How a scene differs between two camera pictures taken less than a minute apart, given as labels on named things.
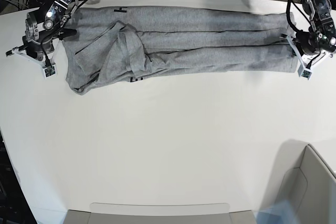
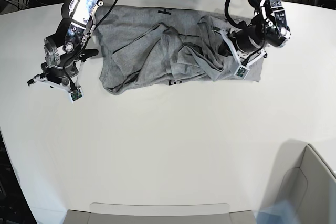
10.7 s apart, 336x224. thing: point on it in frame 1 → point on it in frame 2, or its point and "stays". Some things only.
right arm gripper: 36,49 → 63,76
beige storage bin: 303,179 stays
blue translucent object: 282,212 stays
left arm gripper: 311,48 → 247,46
